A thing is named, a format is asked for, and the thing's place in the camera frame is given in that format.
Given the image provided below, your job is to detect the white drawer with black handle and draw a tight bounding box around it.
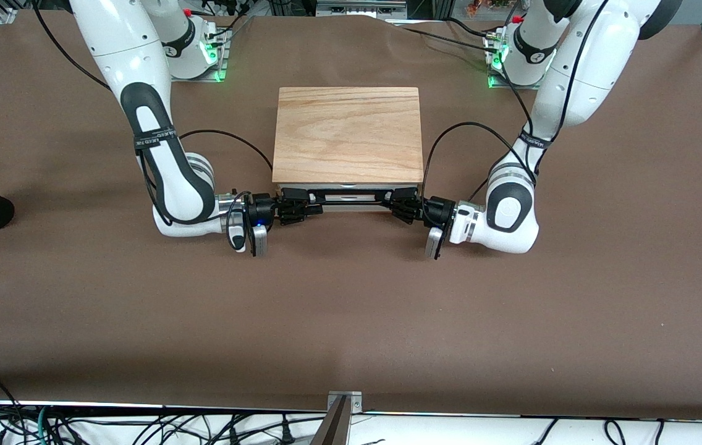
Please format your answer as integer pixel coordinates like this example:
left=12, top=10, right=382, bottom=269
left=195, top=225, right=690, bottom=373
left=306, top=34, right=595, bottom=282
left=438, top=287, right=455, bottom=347
left=277, top=183, right=420, bottom=208

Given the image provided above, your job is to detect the wooden drawer cabinet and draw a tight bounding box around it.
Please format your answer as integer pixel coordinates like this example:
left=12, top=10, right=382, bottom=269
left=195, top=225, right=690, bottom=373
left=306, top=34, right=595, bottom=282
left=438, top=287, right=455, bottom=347
left=272, top=87, right=425, bottom=214

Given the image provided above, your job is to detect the brown table cover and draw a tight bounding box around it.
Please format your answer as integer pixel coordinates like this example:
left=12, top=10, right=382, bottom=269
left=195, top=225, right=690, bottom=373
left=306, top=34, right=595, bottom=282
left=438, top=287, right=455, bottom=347
left=0, top=9, right=702, bottom=422

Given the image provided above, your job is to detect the grey power strip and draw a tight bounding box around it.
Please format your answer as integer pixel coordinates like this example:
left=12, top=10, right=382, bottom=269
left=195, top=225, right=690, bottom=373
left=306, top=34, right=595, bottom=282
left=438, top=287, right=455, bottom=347
left=316, top=0, right=408, bottom=19

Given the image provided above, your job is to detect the brown mounting bar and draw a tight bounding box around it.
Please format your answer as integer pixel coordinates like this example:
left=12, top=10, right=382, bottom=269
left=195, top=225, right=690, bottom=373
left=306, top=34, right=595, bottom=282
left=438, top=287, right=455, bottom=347
left=310, top=396, right=352, bottom=445

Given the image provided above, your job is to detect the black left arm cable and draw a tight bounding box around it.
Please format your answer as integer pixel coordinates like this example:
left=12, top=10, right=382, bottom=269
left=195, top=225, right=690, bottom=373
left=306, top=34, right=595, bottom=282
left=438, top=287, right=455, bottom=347
left=420, top=0, right=611, bottom=206

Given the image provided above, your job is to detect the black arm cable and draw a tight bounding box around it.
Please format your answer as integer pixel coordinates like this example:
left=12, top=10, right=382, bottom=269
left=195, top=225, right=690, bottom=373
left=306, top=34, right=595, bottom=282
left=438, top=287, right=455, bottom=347
left=420, top=0, right=611, bottom=206
left=30, top=0, right=275, bottom=249

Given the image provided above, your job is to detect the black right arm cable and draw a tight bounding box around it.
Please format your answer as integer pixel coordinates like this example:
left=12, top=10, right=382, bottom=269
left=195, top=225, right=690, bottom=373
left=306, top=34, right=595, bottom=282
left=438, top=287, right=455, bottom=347
left=30, top=0, right=275, bottom=249

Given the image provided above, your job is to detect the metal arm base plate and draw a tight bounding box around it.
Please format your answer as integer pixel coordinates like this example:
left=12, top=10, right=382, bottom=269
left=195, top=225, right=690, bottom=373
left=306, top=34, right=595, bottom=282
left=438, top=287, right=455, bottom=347
left=169, top=28, right=229, bottom=83
left=488, top=43, right=543, bottom=91

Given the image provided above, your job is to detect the black cable on table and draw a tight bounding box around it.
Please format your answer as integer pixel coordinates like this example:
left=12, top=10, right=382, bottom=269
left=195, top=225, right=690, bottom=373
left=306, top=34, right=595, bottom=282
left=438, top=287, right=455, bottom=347
left=397, top=26, right=500, bottom=55
left=446, top=17, right=491, bottom=39

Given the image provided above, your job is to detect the metal table edge bracket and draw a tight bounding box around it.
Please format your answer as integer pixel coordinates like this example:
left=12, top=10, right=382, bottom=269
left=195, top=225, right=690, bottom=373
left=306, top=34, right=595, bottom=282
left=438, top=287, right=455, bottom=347
left=326, top=391, right=364, bottom=413

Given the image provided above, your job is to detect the aluminium table edge rail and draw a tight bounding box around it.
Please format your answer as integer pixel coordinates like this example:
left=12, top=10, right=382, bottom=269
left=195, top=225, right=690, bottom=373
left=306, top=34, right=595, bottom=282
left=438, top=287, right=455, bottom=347
left=0, top=399, right=702, bottom=422

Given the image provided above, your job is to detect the teal floor cable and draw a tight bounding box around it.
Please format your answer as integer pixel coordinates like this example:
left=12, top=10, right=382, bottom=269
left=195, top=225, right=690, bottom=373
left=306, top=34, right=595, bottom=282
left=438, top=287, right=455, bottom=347
left=31, top=405, right=50, bottom=445

